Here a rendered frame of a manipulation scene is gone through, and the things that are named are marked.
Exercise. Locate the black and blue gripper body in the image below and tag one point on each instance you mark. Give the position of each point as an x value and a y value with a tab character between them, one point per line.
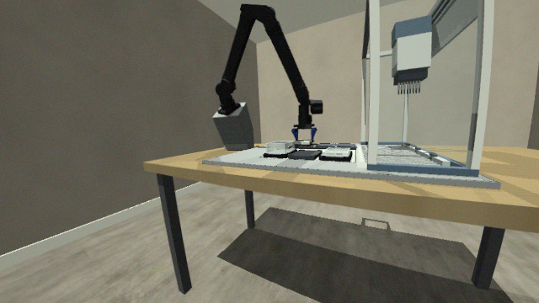
303	121

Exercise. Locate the white perforated base plate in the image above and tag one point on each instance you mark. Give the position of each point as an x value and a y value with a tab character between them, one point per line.
252	158

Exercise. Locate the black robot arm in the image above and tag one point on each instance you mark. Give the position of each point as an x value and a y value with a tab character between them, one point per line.
249	13

